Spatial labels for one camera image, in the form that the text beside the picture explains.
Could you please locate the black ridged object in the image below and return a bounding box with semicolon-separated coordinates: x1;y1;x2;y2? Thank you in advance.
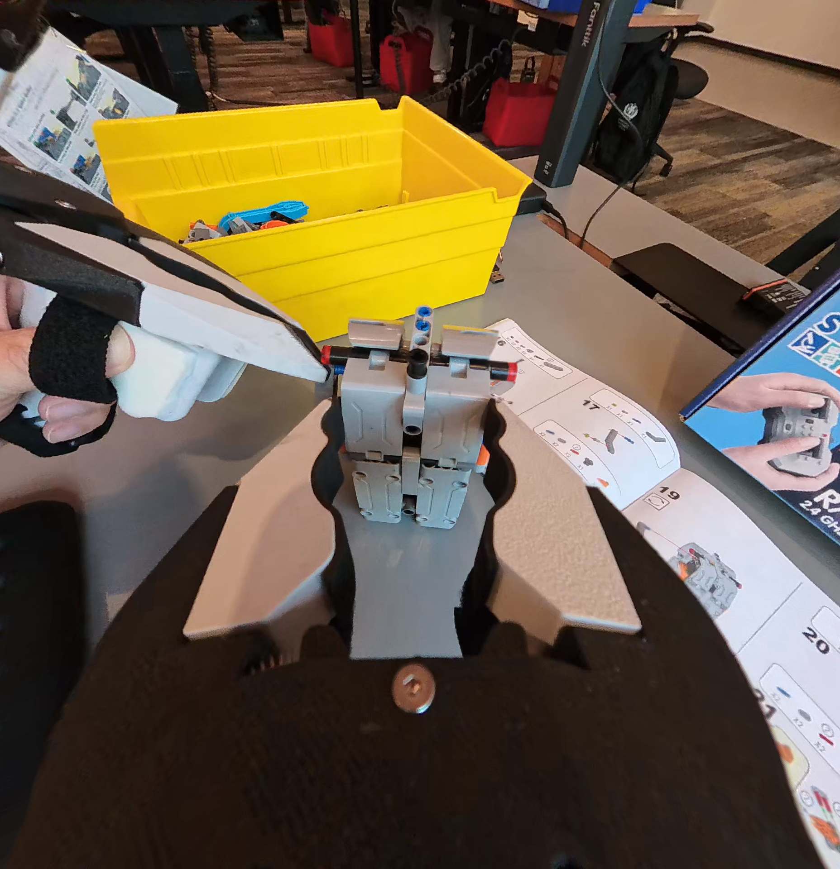
0;501;88;869

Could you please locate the open instruction booklet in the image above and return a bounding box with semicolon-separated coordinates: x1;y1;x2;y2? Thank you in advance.
488;318;840;869

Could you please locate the yellow plastic bin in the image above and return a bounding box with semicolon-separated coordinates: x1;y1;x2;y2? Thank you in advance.
92;95;533;344

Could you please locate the black desk frame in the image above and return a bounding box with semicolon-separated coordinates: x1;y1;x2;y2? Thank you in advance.
46;0;285;113

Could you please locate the black backpack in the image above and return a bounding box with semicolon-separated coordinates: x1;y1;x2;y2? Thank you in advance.
591;41;680;184

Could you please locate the black flat stand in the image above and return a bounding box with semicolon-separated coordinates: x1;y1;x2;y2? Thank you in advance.
613;242;811;357

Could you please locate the blue brick separator tool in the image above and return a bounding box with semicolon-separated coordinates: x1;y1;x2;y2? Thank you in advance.
217;200;311;232

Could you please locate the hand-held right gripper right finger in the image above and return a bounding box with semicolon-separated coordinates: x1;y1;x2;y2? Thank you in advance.
459;399;645;658

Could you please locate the black office chair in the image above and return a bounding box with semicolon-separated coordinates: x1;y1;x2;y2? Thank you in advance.
658;20;716;103

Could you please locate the pile of brick parts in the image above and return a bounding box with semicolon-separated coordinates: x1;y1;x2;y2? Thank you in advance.
178;199;366;247

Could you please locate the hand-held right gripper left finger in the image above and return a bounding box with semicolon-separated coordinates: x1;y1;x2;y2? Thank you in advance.
182;398;356;659

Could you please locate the red container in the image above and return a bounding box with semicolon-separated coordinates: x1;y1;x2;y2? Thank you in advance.
379;30;434;96
307;10;356;69

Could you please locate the grey building brick robot model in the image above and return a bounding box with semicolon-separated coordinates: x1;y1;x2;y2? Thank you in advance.
321;304;523;530

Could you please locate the light grey desk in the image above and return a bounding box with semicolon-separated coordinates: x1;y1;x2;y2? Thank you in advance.
508;155;801;286

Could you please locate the red tote bag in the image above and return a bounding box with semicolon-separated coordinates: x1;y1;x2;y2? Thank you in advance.
482;75;560;149

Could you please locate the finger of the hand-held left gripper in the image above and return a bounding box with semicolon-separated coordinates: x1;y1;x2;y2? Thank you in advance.
141;285;331;384
129;233;319;344

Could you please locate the black coiled cable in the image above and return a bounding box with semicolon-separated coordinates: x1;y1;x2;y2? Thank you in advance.
420;41;516;110

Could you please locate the printed paper leaflet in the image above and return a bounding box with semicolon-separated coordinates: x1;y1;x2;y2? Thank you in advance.
0;27;179;205

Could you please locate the small black box red edge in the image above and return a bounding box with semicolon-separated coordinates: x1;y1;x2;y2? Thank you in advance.
741;277;811;318

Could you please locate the blue robot kit box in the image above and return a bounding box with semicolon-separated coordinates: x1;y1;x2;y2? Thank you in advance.
679;258;840;540

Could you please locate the person's left hand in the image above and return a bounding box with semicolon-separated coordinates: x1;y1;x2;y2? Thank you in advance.
0;275;137;457

